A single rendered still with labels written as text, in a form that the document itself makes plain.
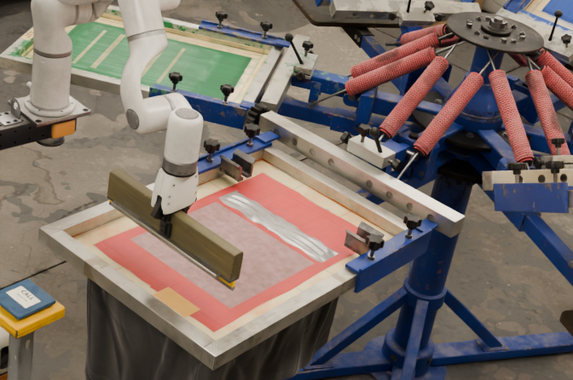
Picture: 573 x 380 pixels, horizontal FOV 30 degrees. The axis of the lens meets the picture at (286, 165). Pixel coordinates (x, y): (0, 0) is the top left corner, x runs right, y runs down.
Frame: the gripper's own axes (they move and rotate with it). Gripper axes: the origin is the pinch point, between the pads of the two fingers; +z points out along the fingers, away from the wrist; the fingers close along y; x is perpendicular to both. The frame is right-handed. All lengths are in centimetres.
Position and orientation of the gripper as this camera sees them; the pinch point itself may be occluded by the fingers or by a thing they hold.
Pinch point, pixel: (171, 225)
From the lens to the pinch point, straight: 242.0
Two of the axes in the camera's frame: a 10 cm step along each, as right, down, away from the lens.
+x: 7.4, 4.4, -5.1
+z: -1.7, 8.6, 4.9
